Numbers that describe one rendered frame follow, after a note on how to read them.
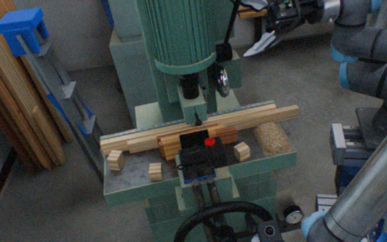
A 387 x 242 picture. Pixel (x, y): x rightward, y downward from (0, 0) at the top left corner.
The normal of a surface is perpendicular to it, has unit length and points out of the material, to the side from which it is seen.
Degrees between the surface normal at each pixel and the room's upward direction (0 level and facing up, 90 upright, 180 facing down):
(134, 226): 0
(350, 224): 72
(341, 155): 90
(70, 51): 90
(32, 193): 0
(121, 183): 0
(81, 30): 90
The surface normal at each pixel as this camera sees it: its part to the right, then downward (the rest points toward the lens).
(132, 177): -0.12, -0.77
